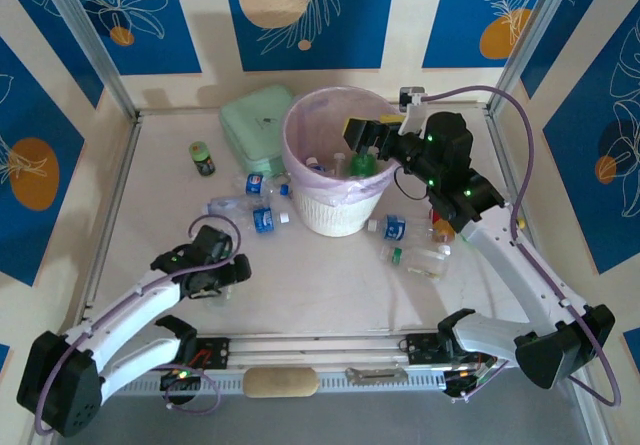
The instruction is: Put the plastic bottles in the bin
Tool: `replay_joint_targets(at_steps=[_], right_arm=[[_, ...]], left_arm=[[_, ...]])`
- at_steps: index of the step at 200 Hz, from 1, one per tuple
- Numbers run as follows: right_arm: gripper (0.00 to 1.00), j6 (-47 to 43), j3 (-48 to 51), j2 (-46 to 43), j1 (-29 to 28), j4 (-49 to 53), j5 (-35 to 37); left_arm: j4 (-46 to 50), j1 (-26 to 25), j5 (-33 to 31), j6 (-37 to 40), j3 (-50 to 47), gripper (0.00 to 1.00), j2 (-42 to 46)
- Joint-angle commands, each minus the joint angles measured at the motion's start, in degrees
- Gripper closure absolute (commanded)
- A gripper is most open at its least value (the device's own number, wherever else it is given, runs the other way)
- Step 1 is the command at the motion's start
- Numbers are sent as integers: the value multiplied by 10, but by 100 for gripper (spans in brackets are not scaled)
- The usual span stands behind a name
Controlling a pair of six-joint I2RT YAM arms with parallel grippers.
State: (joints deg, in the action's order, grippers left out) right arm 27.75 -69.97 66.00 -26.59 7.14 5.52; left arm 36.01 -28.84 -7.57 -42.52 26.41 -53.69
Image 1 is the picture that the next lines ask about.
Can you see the blue label bottle white cap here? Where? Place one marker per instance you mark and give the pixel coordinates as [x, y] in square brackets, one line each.
[395, 227]

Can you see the crushed clear plastic bottle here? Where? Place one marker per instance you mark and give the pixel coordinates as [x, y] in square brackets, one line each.
[220, 302]

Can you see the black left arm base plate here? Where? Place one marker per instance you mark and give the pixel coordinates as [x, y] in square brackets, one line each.
[215, 352]

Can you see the white bin with pink liner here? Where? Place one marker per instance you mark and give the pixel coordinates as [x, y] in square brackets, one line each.
[340, 210]

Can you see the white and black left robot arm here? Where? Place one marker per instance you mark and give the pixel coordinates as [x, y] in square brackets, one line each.
[145, 310]

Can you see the small blue label bottle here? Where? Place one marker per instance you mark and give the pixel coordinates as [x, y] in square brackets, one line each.
[262, 220]

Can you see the clear bottle pale label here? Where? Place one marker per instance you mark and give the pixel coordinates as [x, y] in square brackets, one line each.
[225, 205]

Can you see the dark jar with green lid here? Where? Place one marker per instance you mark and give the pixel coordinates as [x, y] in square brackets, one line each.
[201, 160]

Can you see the aluminium frame post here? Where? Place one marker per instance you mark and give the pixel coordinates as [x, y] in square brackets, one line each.
[530, 35]
[85, 30]

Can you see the pale green square container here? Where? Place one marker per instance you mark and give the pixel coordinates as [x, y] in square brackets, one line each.
[252, 120]

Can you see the crushed green plastic bottle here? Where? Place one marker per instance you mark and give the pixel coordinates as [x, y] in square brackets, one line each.
[363, 166]

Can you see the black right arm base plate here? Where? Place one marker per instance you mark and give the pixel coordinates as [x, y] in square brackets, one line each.
[420, 347]

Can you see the small metal bracket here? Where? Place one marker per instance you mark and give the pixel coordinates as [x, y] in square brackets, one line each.
[375, 375]

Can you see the clear bottle with white cap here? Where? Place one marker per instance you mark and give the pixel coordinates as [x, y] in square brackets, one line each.
[340, 162]

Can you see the clear bottle with Pepsi label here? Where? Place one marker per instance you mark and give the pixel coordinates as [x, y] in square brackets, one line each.
[255, 183]

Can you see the aluminium table edge rail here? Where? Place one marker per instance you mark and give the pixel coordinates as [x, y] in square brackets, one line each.
[310, 350]

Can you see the clear bottle green label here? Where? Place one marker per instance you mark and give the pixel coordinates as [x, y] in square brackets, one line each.
[396, 255]

